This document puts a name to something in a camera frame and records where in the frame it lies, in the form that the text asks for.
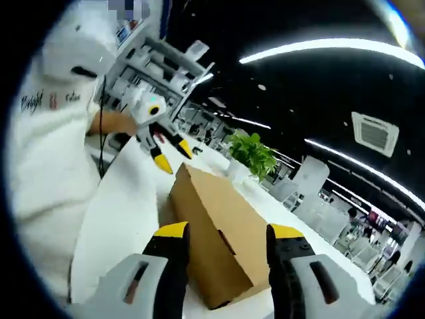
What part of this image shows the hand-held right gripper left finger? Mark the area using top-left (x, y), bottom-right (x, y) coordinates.
top-left (96, 221), bottom-right (191, 319)

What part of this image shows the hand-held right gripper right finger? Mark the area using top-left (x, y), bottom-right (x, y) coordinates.
top-left (266, 223), bottom-right (378, 319)

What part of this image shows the brown cardboard shoe box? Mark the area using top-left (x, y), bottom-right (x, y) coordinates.
top-left (169, 163), bottom-right (272, 310)

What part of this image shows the person's left hand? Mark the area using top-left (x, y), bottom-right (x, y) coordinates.
top-left (112, 116), bottom-right (137, 136)

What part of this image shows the grey metal shelf rack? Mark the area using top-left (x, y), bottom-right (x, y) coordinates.
top-left (106, 35), bottom-right (216, 134)

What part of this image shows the white storage bin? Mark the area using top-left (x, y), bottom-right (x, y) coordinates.
top-left (185, 39), bottom-right (210, 62)

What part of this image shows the small hanging red screen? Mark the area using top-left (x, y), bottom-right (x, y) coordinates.
top-left (390, 223), bottom-right (409, 245)
top-left (367, 209), bottom-right (388, 230)

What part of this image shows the green plant in white pot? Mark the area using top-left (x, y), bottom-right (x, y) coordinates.
top-left (227, 131), bottom-right (280, 187)

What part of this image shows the group of white office chairs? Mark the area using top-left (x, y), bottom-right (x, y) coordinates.
top-left (272, 175), bottom-right (399, 290)

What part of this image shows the white chest device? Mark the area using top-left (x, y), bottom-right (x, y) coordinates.
top-left (41, 19), bottom-right (116, 80)

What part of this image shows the person in white shirt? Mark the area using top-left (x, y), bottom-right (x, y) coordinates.
top-left (11, 6), bottom-right (117, 300)

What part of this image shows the long curved ceiling light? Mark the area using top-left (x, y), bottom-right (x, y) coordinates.
top-left (304, 138), bottom-right (422, 207)
top-left (238, 38), bottom-right (425, 69)

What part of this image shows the white ceiling air vent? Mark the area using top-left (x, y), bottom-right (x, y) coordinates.
top-left (351, 111), bottom-right (399, 158)

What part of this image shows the black cable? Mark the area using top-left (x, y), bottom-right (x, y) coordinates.
top-left (98, 76), bottom-right (110, 173)

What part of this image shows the blue white wall poster board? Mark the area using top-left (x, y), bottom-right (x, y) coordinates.
top-left (114, 18), bottom-right (147, 44)

